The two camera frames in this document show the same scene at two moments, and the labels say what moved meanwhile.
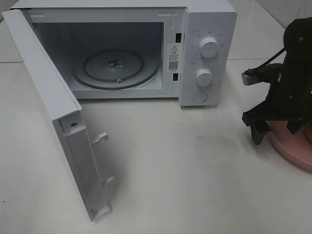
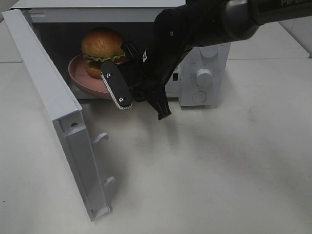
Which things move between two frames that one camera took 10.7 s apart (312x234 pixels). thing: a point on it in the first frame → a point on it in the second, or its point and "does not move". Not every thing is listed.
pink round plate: (296, 147) → (94, 87)
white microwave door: (64, 107) does not move
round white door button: (199, 96) does not move
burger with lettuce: (307, 129) → (100, 45)
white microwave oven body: (184, 49) does not move
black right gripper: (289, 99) → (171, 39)
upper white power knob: (209, 47) does not move
